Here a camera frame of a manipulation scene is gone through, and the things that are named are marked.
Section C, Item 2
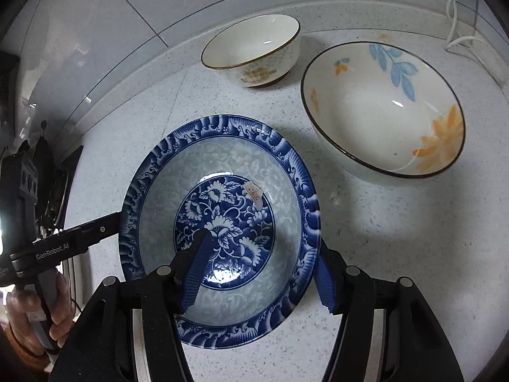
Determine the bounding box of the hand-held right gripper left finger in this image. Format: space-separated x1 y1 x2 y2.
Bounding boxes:
48 229 215 382

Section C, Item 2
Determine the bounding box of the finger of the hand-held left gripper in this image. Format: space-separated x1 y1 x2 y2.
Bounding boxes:
73 212 123 244

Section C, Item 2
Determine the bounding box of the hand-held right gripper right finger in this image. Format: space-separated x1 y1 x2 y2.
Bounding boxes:
316 239 466 382

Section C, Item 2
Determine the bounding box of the blue floral ceramic bowl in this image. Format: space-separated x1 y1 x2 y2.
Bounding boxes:
118 115 322 350

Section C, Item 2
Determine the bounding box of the white bowl with orange flower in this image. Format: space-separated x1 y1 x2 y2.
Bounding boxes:
301 41 466 186

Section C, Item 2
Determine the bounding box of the small brown-rimmed white bowl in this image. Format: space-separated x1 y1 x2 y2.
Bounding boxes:
200 14 302 88

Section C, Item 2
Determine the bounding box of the person's left hand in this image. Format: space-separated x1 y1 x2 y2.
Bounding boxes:
6 274 74 355

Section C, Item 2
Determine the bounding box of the white power cable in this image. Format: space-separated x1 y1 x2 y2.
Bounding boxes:
443 0 509 84

